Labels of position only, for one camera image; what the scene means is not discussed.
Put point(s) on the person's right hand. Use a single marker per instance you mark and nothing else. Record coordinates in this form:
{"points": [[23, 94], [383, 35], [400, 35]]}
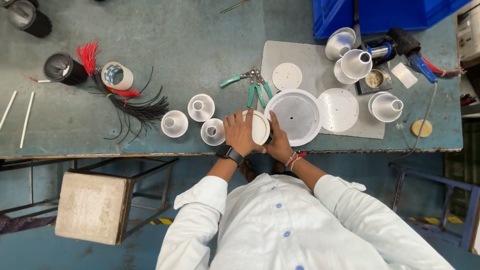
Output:
{"points": [[280, 144]]}

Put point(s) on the tape roll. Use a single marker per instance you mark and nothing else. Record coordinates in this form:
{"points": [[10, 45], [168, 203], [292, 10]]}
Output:
{"points": [[125, 78]]}

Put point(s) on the white rectangular plastic piece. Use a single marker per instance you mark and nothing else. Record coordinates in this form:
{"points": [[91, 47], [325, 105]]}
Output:
{"points": [[404, 75]]}

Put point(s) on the white downlight housing metal plate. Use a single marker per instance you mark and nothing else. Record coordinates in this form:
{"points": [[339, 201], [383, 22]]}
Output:
{"points": [[296, 117]]}

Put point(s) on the small round LED board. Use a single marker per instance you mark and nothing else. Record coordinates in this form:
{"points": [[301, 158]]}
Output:
{"points": [[287, 76]]}

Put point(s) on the black lamp heat sink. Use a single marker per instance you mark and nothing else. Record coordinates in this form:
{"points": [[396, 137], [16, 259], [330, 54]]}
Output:
{"points": [[62, 68], [28, 17]]}

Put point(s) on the person's brown sandal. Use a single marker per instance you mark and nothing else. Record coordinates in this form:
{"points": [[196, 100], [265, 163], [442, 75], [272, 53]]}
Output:
{"points": [[247, 170]]}

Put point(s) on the white round lamp cover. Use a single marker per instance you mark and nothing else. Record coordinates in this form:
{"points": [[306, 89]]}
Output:
{"points": [[261, 128]]}

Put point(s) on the red and black tool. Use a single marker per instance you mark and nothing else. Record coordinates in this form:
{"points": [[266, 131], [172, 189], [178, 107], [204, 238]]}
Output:
{"points": [[468, 99]]}

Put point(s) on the person's left hand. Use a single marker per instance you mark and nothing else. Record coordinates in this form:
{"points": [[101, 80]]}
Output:
{"points": [[240, 135]]}

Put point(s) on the person's white shirt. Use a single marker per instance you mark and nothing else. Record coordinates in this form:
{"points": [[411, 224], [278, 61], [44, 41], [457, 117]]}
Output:
{"points": [[285, 228]]}

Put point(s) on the chrome and blue tool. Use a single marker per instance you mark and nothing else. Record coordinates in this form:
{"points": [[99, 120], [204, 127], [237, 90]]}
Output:
{"points": [[379, 50]]}

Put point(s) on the large round LED board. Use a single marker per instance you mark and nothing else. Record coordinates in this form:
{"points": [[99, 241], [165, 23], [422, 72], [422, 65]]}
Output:
{"points": [[338, 110]]}

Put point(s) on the round wooden disc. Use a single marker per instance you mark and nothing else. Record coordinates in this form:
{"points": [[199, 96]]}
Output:
{"points": [[422, 128]]}

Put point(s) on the silver cone reflector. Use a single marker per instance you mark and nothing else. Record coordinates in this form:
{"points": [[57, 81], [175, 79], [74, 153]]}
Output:
{"points": [[355, 64], [339, 77], [385, 107], [338, 44]]}

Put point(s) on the stool with worn square seat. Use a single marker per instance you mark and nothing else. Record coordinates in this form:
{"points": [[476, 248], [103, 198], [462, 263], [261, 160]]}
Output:
{"points": [[92, 206]]}

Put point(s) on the blue metal frame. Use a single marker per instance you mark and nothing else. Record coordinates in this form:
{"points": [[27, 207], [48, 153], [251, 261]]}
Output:
{"points": [[468, 210]]}

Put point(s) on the red thread wristband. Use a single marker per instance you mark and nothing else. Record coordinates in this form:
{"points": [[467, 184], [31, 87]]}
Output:
{"points": [[298, 158]]}

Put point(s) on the grey work mat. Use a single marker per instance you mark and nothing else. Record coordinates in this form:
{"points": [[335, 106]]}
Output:
{"points": [[318, 60]]}

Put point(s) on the black smartwatch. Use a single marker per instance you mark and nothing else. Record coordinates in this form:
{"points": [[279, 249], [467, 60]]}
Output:
{"points": [[229, 153]]}

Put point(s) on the white thin tube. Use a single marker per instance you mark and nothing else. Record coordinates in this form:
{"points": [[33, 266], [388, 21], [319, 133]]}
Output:
{"points": [[27, 114], [8, 110]]}

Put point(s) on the person's right fingers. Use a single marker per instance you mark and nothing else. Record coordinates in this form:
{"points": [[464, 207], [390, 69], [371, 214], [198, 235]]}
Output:
{"points": [[273, 120]]}

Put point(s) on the beige electrical box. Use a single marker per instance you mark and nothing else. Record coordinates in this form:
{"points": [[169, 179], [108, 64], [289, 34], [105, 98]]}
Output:
{"points": [[468, 33]]}

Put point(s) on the white cone reflector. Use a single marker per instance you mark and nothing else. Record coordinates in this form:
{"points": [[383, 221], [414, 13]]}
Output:
{"points": [[201, 107], [212, 132], [174, 123]]}

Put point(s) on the blue plastic crate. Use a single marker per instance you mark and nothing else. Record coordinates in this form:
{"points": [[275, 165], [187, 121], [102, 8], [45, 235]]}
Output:
{"points": [[390, 13]]}

